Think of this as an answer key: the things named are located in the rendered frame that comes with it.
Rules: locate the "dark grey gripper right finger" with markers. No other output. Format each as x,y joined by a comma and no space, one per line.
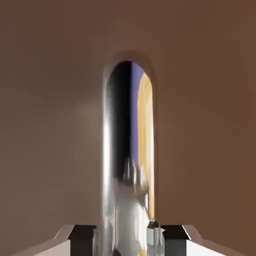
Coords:
176,240

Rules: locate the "brown wooden drawer front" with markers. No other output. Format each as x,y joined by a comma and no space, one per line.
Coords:
40,100

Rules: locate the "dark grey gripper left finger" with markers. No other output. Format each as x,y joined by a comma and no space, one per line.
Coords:
80,240

